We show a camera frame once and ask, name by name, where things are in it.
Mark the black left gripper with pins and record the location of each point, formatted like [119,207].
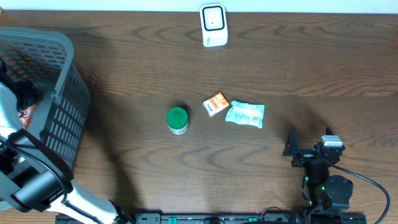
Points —
[23,94]

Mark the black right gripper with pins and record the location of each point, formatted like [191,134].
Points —
[292,149]

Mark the red Top chocolate bar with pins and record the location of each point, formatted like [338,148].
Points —
[26,115]

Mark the teal white snack packet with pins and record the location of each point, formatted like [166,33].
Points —
[246,114]

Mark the small orange snack box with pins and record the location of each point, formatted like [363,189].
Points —
[215,104]

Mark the green lid white jar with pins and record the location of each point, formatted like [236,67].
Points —
[177,120]

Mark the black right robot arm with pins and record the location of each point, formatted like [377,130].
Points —
[328,195]

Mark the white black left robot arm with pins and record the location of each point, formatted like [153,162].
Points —
[34,177]

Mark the grey plastic mesh basket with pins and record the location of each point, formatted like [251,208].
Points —
[46,59]

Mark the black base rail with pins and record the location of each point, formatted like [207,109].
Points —
[270,216]

